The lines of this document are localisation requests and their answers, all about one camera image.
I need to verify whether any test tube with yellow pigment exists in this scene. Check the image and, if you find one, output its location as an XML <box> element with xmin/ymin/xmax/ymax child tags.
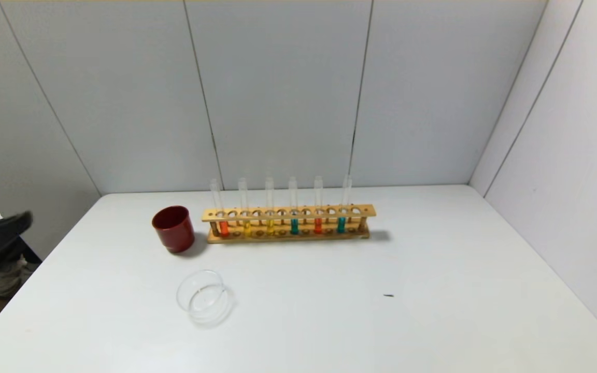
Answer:
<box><xmin>264</xmin><ymin>177</ymin><xmax>276</xmax><ymax>236</ymax></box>
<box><xmin>238</xmin><ymin>178</ymin><xmax>253</xmax><ymax>237</ymax></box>

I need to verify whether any test tube with red pigment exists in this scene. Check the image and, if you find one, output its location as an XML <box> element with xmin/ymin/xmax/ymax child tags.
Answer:
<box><xmin>210</xmin><ymin>179</ymin><xmax>230</xmax><ymax>238</ymax></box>
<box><xmin>313</xmin><ymin>176</ymin><xmax>324</xmax><ymax>235</ymax></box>

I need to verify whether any wooden test tube rack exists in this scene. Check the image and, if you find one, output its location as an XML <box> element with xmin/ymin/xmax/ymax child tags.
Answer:
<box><xmin>201</xmin><ymin>204</ymin><xmax>377</xmax><ymax>244</ymax></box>

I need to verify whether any test tube with teal pigment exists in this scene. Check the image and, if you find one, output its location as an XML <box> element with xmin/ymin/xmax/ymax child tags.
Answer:
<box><xmin>288</xmin><ymin>177</ymin><xmax>300</xmax><ymax>235</ymax></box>
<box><xmin>336</xmin><ymin>175</ymin><xmax>353</xmax><ymax>234</ymax></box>

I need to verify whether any dark red cup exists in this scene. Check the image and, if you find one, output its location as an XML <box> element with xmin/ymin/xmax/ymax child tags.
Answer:
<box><xmin>151</xmin><ymin>206</ymin><xmax>195</xmax><ymax>254</ymax></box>

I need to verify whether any clear glass beaker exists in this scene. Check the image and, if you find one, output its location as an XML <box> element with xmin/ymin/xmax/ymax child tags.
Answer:
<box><xmin>176</xmin><ymin>269</ymin><xmax>235</xmax><ymax>328</ymax></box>

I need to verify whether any white shoe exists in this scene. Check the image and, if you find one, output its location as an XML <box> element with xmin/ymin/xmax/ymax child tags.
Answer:
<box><xmin>0</xmin><ymin>256</ymin><xmax>40</xmax><ymax>297</ymax></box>

